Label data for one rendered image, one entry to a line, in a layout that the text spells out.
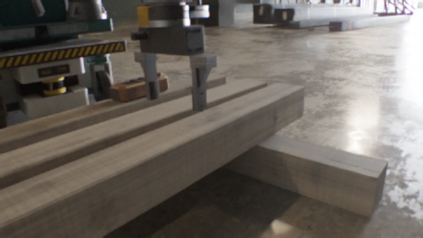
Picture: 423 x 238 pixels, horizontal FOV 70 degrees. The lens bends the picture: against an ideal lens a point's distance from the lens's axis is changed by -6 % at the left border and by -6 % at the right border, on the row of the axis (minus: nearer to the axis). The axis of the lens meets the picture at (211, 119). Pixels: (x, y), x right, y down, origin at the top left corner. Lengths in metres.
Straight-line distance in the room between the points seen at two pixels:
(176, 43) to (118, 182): 0.26
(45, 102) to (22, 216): 1.00
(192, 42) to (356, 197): 0.48
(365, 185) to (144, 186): 0.46
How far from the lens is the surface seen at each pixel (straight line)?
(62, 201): 0.50
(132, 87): 0.92
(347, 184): 0.76
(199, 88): 0.58
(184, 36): 0.56
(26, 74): 1.42
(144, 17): 7.52
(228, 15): 8.92
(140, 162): 0.56
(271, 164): 0.83
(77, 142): 0.68
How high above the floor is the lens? 0.44
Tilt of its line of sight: 19 degrees down
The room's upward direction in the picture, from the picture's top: 2 degrees counter-clockwise
